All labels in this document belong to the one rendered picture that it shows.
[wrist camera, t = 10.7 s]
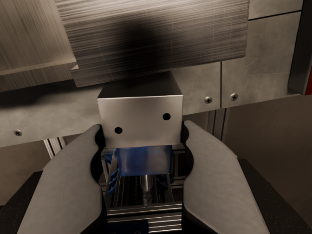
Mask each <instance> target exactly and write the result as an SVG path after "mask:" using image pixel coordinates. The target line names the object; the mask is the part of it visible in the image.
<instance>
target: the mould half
mask: <svg viewBox="0 0 312 234"><path fill-rule="evenodd" d="M54 1H55V4H56V7H57V9H58V13H59V15H60V18H61V20H62V23H63V26H64V29H65V32H66V34H67V37H68V40H69V42H70V45H71V48H72V51H73V54H74V56H75V59H76V62H77V64H78V67H79V69H74V70H70V71H71V74H72V76H73V79H74V82H75V84H76V86H77V87H82V86H88V85H95V84H100V83H105V82H110V81H116V80H121V79H126V78H133V77H139V76H144V75H149V74H154V73H160V72H167V71H172V70H177V69H183V68H188V67H193V66H199V65H206V64H211V63H216V62H222V61H227V60H232V59H239V58H243V57H245V56H246V51H247V32H248V18H249V5H250V0H54Z"/></svg>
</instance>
